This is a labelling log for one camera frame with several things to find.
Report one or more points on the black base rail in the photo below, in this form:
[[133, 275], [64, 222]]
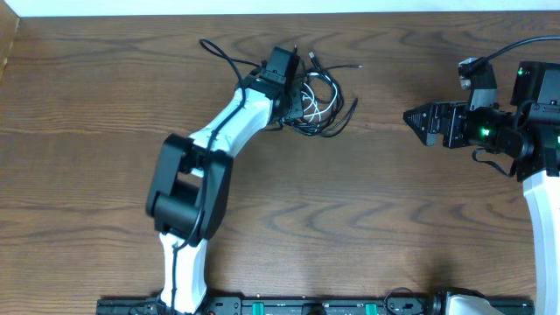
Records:
[[246, 306]]

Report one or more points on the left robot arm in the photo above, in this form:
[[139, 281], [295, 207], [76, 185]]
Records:
[[188, 195]]

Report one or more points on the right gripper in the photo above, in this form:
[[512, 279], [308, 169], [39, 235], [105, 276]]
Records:
[[440, 125]]

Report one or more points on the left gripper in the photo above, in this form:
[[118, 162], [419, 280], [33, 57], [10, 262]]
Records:
[[297, 105]]

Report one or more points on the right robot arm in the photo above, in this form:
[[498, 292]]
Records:
[[530, 136]]

